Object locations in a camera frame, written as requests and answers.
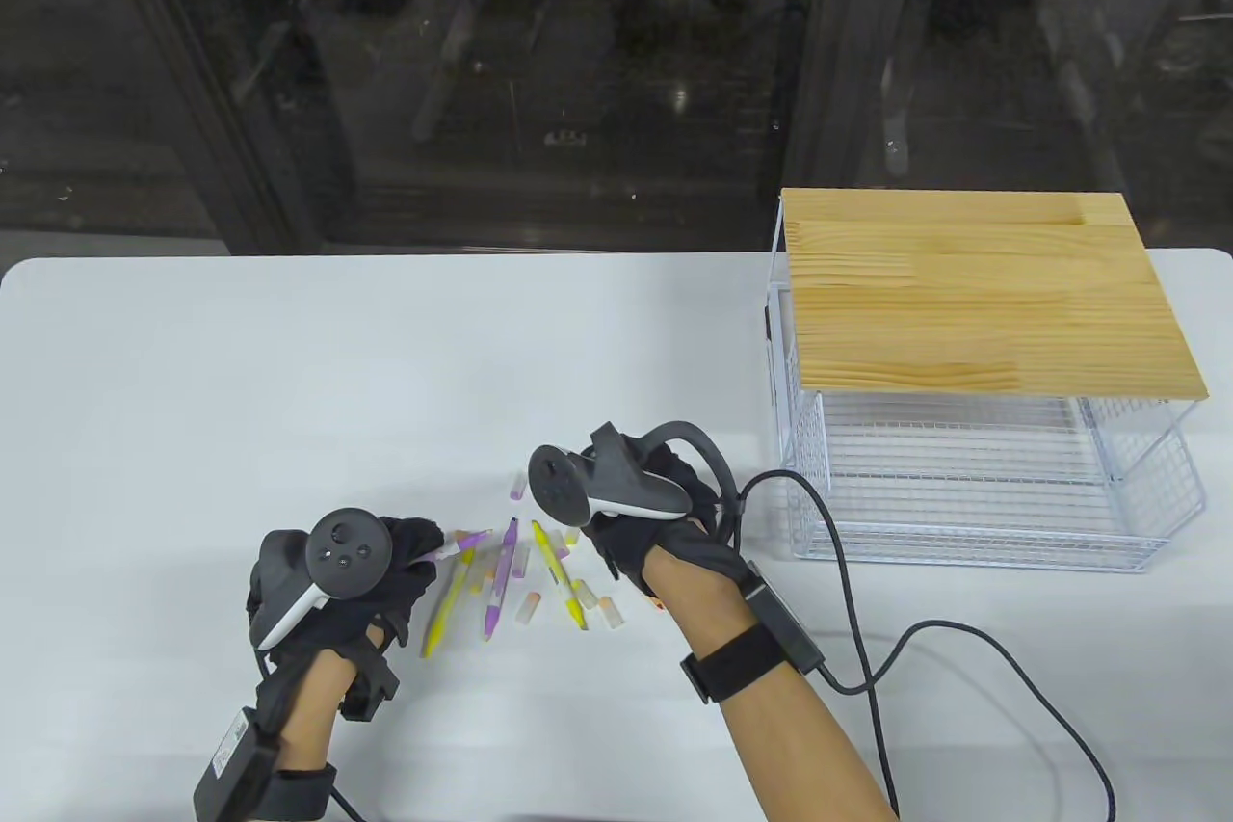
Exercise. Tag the person's left hand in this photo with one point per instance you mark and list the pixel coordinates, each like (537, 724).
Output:
(405, 571)

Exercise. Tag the person's right hand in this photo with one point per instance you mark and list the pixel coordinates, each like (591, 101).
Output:
(665, 538)

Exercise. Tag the yellow double-ended highlighter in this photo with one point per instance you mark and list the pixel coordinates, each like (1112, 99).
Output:
(557, 571)
(443, 610)

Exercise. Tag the black and white controller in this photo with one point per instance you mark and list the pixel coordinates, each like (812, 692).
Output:
(342, 552)
(564, 480)

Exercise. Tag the purple double-ended highlighter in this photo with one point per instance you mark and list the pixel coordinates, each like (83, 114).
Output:
(467, 540)
(499, 581)

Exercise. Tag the cluster of clear highlighter caps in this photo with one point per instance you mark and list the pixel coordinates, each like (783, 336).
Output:
(525, 610)

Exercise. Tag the person's right forearm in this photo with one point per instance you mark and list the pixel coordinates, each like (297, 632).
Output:
(800, 745)

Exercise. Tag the person's left forearm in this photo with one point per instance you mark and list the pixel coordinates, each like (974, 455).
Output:
(313, 716)

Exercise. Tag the light wooden board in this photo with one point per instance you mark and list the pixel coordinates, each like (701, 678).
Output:
(983, 302)

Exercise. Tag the black labelled wrist camera box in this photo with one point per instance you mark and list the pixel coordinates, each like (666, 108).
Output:
(231, 764)

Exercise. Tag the dark window frame post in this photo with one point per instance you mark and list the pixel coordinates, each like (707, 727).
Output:
(828, 90)
(241, 138)

